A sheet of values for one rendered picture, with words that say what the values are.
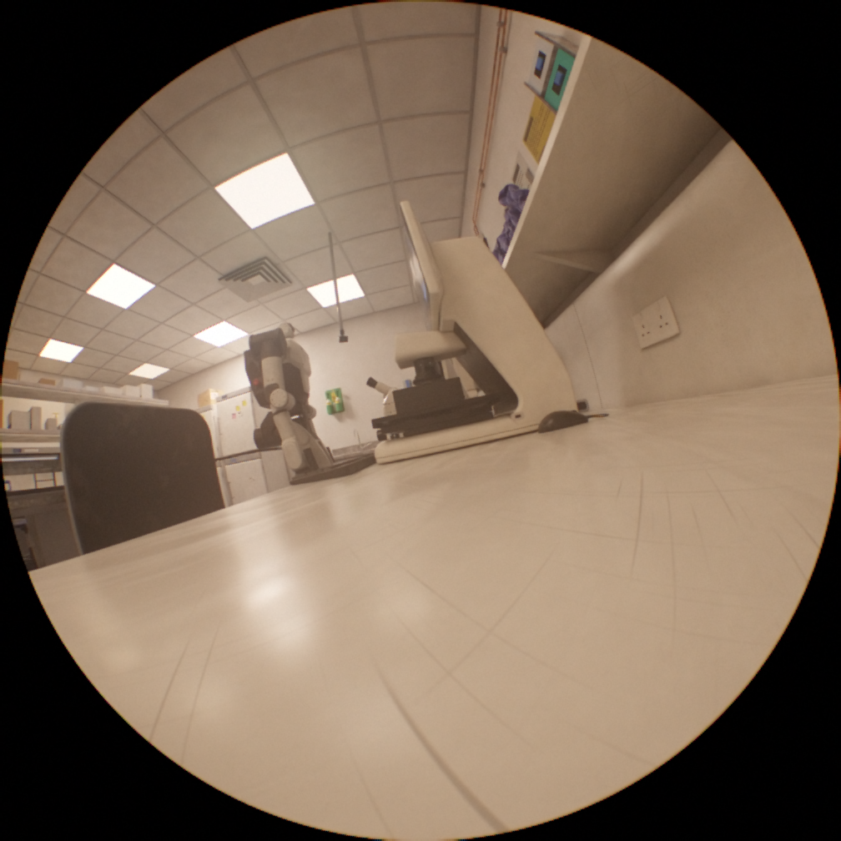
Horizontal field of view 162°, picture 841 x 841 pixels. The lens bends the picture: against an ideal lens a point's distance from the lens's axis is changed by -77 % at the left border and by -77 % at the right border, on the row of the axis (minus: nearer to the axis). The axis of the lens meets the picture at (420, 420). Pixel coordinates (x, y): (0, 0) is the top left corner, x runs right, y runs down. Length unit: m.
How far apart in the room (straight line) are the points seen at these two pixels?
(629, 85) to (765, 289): 0.38
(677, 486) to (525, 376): 0.57
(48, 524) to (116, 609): 2.99
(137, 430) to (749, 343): 1.12
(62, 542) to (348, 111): 3.72
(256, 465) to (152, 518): 3.53
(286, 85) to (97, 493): 1.95
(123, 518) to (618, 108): 1.09
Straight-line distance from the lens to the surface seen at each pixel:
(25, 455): 4.78
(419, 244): 0.67
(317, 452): 1.38
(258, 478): 4.15
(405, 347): 0.75
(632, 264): 0.82
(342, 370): 4.39
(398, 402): 0.69
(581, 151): 0.67
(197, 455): 0.76
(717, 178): 0.66
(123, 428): 0.66
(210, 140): 2.24
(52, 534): 3.15
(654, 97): 0.67
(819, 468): 0.16
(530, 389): 0.69
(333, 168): 2.38
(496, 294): 0.74
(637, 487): 0.16
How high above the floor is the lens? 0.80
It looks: 3 degrees up
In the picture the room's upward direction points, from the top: 12 degrees counter-clockwise
